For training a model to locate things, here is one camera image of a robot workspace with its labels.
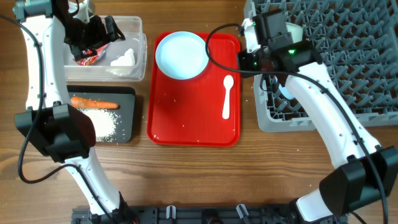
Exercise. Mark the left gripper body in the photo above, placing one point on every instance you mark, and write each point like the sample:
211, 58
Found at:
83, 35

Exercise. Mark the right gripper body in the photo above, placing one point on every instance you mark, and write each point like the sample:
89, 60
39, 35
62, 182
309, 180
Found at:
249, 61

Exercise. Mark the red snack wrapper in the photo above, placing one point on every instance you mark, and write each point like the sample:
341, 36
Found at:
92, 59

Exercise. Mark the light blue bowl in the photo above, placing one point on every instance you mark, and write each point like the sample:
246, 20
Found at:
286, 94

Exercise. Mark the white plastic spoon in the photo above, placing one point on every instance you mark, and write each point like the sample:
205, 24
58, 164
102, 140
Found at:
228, 83

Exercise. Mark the light green bowl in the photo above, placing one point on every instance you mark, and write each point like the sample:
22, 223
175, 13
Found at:
296, 32

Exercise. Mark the white tissue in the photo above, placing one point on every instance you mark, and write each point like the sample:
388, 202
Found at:
122, 66

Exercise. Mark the orange carrot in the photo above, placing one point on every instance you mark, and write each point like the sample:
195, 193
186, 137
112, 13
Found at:
79, 102

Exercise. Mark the light blue plate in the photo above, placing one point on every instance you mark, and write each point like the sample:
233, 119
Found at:
181, 55

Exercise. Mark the white rice pile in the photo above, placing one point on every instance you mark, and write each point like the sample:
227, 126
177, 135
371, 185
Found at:
105, 122

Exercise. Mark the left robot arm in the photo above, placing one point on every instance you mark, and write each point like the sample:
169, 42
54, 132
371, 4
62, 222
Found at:
50, 122

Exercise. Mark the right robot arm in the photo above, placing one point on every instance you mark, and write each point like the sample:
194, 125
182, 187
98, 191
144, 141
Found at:
364, 171

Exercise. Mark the black waste tray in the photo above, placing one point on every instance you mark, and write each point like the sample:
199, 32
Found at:
124, 96

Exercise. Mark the grey dishwasher rack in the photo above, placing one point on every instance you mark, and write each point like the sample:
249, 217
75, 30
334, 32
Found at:
357, 41

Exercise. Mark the clear plastic bin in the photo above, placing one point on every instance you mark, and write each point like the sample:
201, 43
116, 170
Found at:
131, 27

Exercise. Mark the red serving tray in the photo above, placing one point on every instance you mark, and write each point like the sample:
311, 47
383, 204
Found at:
189, 112

